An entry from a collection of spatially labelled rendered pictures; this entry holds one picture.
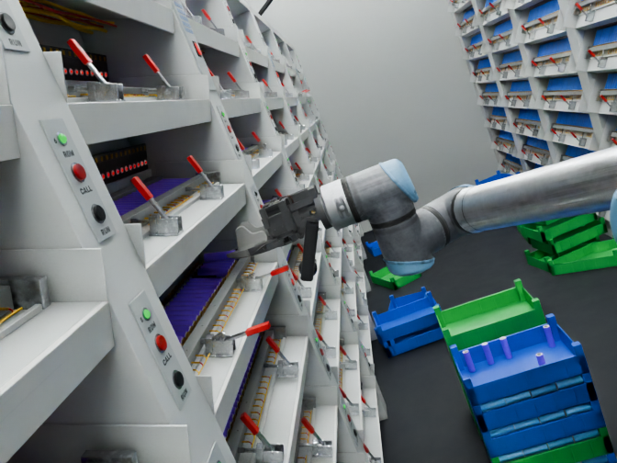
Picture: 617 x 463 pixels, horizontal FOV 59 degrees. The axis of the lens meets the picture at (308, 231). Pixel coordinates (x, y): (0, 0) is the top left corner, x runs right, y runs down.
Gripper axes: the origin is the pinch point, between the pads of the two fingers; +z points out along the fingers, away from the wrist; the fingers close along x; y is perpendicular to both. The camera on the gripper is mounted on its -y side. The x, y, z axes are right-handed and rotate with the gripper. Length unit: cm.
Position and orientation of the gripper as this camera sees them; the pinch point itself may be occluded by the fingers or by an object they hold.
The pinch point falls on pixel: (235, 255)
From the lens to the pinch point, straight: 109.7
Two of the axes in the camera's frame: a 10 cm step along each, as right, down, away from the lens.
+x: -0.7, 2.4, -9.7
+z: -9.2, 3.5, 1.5
